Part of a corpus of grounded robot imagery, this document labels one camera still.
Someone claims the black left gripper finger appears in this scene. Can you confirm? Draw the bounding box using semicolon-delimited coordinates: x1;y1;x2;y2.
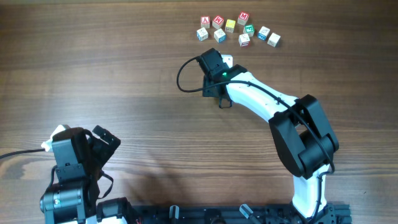
88;137;112;168
92;125;121;155

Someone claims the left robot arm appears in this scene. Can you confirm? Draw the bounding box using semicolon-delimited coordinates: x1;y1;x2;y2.
40;124;144;224

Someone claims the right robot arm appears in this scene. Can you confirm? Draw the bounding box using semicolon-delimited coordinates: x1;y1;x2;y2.
195;49;339;223

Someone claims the blue picture block centre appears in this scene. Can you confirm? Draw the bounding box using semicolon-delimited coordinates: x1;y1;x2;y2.
213;29;226;43

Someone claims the blue picture block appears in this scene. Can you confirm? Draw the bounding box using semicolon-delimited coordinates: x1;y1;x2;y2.
197;27;208;41
213;29;226;43

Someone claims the red edged picture block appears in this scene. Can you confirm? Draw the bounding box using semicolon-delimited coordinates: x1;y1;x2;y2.
238;34;250;47

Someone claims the blue picture block far left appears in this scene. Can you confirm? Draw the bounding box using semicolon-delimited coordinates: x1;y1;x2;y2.
197;27;208;41

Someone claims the yellow wooden block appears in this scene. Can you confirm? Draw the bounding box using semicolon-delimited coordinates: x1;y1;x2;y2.
225;19;236;33

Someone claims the red letter W block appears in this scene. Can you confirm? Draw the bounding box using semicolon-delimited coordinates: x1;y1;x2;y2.
212;15;224;29

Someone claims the green letter block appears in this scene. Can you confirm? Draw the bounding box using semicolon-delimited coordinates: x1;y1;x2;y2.
243;24;255;37

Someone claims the red letter A block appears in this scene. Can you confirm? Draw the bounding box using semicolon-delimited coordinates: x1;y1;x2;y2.
200;16;210;29

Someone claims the blue block right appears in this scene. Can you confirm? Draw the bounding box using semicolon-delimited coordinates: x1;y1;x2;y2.
257;26;271;41

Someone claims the red letter M block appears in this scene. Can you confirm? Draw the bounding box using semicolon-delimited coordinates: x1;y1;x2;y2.
238;11;249;26

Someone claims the plain wooden block far right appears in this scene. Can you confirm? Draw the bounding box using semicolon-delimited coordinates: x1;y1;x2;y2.
267;32;280;47

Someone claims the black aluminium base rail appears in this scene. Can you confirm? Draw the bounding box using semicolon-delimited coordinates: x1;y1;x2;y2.
125;203;353;224

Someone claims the black right camera cable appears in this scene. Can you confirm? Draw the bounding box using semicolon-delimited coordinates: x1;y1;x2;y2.
176;56;336;224

